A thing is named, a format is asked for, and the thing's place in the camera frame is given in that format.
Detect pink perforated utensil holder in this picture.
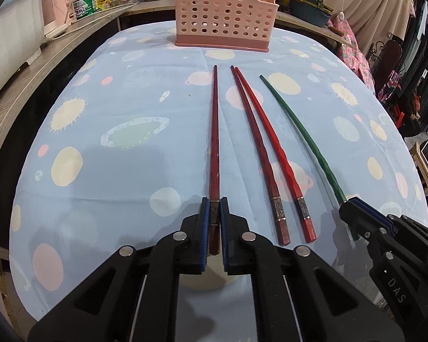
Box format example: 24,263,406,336
174,0,279,52

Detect pink floral cloth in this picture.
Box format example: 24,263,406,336
328,16,375,89

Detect pink kitchen appliance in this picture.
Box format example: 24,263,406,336
39,0,82,40

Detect blue spotted tablecloth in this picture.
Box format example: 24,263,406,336
9,25,428,323

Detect dark red chopstick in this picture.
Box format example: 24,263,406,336
207,65,222,256
230,65,292,246

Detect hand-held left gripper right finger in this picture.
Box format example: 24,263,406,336
219,197,403,342

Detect green chopstick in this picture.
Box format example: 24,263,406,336
259,74,361,242

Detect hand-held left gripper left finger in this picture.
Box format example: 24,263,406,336
28,197,212,342

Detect beige curtain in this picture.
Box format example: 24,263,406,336
319,0,414,50

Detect teal planter tray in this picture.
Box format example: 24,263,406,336
289,0,334,27

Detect dark hanging clothes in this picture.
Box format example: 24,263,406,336
376,0,428,139

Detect white plastic bin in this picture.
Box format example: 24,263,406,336
0,0,56,111

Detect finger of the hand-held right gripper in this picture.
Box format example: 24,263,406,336
338,201,386,242
350,197,428,253

